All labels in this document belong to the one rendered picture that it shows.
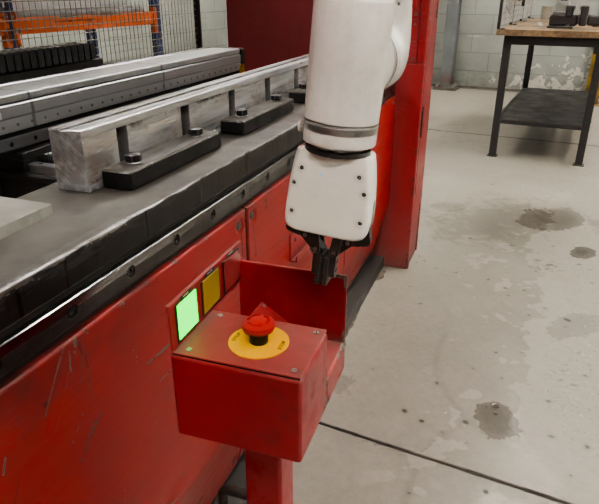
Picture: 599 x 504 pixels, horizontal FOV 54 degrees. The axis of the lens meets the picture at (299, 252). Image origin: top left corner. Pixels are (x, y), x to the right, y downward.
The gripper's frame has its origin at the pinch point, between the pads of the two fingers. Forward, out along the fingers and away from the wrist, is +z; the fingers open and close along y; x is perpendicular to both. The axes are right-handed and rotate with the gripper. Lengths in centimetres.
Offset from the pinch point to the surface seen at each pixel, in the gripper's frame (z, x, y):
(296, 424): 12.3, -15.0, 2.4
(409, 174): 41, 179, -11
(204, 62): -7, 93, -64
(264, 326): 3.7, -10.7, -3.7
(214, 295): 5.3, -4.5, -12.9
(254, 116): -3, 56, -33
